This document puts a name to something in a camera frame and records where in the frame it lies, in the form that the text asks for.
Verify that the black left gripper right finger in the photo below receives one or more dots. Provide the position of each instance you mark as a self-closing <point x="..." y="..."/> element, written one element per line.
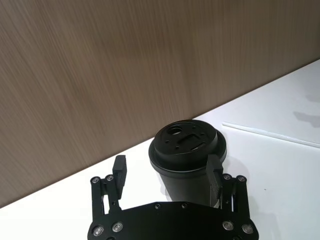
<point x="214" y="180"/>

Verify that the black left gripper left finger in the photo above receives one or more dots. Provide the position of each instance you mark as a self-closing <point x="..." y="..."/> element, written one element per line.
<point x="119" y="175"/>

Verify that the thin white strip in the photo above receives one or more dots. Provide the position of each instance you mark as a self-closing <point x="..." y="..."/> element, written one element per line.
<point x="271" y="134"/>

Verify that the black flanged cylindrical post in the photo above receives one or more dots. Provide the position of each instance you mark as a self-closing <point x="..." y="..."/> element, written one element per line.
<point x="185" y="160"/>

